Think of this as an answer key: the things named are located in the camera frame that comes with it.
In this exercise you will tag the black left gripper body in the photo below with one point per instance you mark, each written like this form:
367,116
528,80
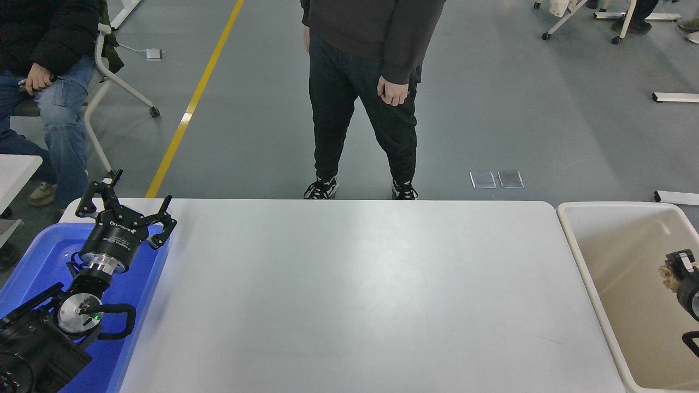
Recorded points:
113,239

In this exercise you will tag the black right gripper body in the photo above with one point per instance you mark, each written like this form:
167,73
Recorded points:
687,289

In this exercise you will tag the tan paper ball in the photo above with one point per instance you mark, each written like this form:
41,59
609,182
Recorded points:
669,279

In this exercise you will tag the seated person's hand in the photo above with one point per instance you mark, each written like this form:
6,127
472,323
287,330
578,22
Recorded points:
39,79

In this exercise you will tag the standing person's left hand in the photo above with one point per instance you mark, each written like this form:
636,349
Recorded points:
393,91

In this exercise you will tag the large pale plastic bin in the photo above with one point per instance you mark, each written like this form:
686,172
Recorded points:
622,273

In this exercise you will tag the white table foot bar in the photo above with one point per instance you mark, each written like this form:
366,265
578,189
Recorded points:
677,197
666,16
677,97

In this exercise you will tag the blue plastic tray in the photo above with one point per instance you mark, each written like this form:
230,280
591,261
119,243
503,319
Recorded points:
43,256

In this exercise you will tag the seated person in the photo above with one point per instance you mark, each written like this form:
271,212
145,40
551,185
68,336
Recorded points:
60,120

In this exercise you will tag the small white side table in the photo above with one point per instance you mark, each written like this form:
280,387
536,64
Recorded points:
16,174

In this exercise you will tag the white power adapter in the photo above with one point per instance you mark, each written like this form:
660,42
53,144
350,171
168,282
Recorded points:
154,54

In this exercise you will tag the silver floor plate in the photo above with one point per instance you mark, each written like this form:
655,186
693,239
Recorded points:
510,179
483,179

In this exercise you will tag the person with pale shoes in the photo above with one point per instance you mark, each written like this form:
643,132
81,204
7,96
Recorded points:
691,24

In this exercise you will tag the standing person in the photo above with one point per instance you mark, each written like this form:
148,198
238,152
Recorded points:
355,71

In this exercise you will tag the person with dark shoes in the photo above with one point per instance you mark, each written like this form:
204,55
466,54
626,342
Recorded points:
641,16

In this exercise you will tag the white frame chair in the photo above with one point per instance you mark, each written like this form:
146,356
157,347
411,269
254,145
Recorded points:
117,83

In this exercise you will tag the white table leg frame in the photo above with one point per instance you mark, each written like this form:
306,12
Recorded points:
124,13

